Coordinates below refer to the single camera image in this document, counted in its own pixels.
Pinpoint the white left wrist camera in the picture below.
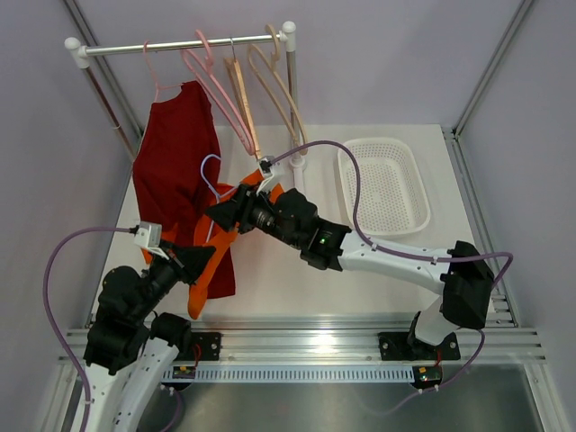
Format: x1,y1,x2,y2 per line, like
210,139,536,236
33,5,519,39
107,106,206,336
134,221,167,259

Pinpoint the light blue wire hanger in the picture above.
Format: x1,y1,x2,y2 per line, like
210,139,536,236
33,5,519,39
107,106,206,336
200,153,238,238

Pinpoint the dark red t shirt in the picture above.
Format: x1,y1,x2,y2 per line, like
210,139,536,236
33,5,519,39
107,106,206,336
132,80,238,301

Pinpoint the beige wooden hanger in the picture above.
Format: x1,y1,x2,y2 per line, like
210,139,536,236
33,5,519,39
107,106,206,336
247,23,308,148

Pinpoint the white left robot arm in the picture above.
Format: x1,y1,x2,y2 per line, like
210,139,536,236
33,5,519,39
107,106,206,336
72,241,221,431

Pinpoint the white metal clothes rack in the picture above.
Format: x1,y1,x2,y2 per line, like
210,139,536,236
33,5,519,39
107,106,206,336
64,22,308,193

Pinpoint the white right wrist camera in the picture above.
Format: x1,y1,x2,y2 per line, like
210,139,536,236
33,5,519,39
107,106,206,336
257,156,284,194

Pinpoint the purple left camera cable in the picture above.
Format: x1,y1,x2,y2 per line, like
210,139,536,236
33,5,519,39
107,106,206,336
42,227,140,432

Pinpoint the thin pink wire hanger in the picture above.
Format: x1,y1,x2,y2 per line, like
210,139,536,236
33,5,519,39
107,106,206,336
142,40,181,104

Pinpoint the purple camera cable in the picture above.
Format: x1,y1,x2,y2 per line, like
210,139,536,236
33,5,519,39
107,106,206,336
42,227,140,432
269,139,515,265

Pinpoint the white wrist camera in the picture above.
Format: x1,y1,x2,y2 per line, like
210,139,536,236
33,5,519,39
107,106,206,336
257,156,284,194
134,221,167,259

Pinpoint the white perforated plastic basket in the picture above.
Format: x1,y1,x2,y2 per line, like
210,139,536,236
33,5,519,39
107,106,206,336
337,137,431,239

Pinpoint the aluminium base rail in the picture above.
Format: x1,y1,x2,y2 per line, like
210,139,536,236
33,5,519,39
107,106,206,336
58,312,548,365

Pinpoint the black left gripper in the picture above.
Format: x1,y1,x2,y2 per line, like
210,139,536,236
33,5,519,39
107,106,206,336
132,238,216,321

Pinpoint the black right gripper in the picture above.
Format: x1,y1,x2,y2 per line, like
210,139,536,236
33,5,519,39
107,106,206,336
205,183,303,250

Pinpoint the thick pink plastic hanger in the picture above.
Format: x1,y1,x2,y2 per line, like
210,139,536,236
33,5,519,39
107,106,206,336
180,29,256,156

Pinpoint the white slotted cable duct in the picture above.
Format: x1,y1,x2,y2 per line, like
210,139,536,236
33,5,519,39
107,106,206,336
156,364,415,385

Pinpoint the brown wooden hanger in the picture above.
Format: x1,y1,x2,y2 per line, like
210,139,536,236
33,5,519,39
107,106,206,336
224,40,262,159

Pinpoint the orange t shirt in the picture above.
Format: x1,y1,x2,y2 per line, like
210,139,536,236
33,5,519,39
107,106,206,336
141,170,284,320

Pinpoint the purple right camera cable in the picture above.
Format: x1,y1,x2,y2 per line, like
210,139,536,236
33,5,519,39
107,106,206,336
269,139,515,265

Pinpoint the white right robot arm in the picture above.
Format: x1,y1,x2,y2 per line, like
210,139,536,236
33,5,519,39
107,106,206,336
205,184,494,357

